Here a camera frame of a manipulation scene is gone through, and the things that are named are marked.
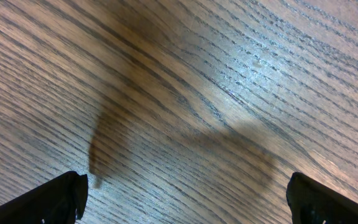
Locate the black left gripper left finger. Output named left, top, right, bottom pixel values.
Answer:
left=0, top=171, right=88, bottom=224

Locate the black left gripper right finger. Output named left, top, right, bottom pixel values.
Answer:
left=286, top=172, right=358, bottom=224

